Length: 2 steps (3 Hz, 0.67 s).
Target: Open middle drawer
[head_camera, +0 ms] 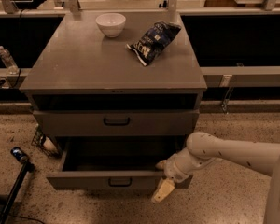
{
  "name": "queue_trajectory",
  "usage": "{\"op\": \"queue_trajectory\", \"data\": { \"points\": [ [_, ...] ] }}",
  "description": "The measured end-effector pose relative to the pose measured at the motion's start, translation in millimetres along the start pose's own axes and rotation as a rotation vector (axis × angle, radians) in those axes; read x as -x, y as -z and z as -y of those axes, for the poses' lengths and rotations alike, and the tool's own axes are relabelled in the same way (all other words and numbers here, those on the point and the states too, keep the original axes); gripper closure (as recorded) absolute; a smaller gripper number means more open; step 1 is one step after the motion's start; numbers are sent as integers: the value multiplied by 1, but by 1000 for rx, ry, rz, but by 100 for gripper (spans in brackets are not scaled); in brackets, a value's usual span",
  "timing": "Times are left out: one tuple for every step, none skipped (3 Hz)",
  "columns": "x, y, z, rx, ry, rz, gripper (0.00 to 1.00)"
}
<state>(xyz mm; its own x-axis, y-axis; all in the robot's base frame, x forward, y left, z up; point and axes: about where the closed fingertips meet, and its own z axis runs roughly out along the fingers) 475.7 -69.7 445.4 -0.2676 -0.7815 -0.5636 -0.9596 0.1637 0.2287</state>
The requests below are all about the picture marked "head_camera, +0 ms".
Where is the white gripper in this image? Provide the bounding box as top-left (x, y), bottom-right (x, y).
top-left (151, 154), bottom-right (189, 203)

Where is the grey drawer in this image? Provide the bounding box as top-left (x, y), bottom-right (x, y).
top-left (47, 136), bottom-right (185, 190)
top-left (34, 110), bottom-right (199, 137)

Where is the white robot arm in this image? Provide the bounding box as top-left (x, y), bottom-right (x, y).
top-left (152, 132), bottom-right (280, 224)

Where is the grey top drawer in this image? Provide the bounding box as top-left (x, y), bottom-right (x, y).
top-left (34, 110), bottom-right (199, 137)

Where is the grey drawer cabinet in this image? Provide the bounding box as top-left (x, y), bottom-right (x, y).
top-left (21, 11), bottom-right (206, 147)

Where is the dark blue chip bag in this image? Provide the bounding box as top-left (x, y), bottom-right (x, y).
top-left (126, 21), bottom-right (181, 66)

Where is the black tripod pole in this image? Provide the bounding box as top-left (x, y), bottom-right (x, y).
top-left (0, 161), bottom-right (34, 224)

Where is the blue soda can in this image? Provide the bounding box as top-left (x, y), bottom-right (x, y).
top-left (10, 147), bottom-right (29, 163)

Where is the white bowl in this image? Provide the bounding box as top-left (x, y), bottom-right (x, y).
top-left (95, 13), bottom-right (126, 37)

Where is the clear plastic water bottle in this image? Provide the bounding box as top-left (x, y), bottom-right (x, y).
top-left (0, 46), bottom-right (19, 75)

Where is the wire basket with white object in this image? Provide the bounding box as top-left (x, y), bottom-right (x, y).
top-left (31, 126), bottom-right (60, 157)

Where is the black cable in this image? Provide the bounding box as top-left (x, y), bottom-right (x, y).
top-left (0, 9), bottom-right (26, 89)

